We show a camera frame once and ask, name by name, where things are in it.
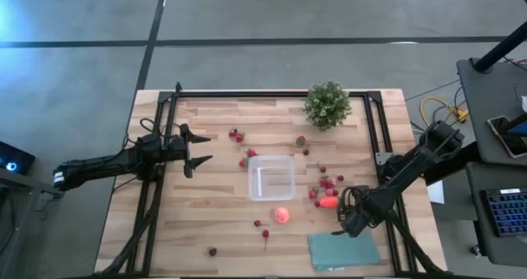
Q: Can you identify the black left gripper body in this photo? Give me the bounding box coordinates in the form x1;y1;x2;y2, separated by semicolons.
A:
164;123;194;179

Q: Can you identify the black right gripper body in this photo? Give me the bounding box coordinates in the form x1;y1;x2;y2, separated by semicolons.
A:
338;184;396;238

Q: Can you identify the orange toy carrot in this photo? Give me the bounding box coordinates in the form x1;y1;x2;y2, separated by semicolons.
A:
319;195;340;210

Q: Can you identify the pink orange toy peach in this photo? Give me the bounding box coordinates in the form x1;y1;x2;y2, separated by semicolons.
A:
274;207;291;225

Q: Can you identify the clear plastic tupperware container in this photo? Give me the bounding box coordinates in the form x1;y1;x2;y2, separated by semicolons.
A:
247;155;296;202

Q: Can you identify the teal folded cloth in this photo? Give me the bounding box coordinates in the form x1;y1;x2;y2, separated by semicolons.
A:
307;228;382;272

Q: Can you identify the white paper sheet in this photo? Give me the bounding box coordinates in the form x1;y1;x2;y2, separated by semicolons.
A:
426;180;445;205

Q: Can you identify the green potted plant black pot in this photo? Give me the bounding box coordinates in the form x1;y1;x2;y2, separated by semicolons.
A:
303;80;353;132

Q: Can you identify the grey desk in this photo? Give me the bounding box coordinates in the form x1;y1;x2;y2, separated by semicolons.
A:
464;161;527;267
455;58;527;167

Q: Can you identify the black keyboard blue backlight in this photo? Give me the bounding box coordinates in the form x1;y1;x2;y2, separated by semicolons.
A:
479;187;527;238

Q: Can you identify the black computer with blue light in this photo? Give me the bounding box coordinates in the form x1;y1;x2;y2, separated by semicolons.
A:
0;141;36;175

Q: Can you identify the smartphone with tan case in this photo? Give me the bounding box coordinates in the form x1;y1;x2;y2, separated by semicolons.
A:
487;115;523;160

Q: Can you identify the blue notebook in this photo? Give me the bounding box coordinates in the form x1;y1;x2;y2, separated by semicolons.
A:
506;121;527;137

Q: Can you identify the black pole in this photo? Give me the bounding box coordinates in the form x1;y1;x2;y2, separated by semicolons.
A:
471;21;527;73

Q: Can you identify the black aluminium table frame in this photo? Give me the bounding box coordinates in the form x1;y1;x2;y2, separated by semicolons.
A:
96;90;450;278

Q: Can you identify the yellow cable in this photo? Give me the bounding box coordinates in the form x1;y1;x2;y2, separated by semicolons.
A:
419;96;469;128

